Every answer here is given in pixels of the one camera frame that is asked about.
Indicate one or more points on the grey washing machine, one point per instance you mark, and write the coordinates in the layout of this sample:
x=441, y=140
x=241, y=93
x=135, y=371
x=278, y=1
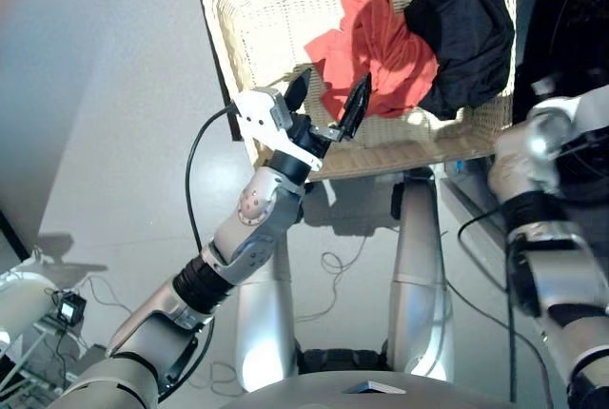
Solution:
x=561, y=24

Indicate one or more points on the small black screen device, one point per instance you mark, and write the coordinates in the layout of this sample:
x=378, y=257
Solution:
x=71, y=308

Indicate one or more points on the white round object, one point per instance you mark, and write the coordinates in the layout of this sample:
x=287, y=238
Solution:
x=21, y=304

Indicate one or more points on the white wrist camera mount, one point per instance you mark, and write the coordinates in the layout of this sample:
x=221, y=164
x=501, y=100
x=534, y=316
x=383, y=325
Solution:
x=592, y=114
x=257, y=111

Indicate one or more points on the white basket tag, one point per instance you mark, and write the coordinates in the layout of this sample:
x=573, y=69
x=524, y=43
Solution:
x=329, y=192

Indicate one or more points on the black garment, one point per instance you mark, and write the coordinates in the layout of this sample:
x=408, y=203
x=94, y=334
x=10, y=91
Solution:
x=466, y=38

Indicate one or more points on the silver robot torso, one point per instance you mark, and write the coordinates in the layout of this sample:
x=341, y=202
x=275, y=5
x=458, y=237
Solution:
x=371, y=395

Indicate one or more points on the orange red garment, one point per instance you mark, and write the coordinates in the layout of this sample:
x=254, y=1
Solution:
x=380, y=57

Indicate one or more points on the pale woven basket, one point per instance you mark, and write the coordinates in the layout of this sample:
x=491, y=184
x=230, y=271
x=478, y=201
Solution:
x=266, y=38

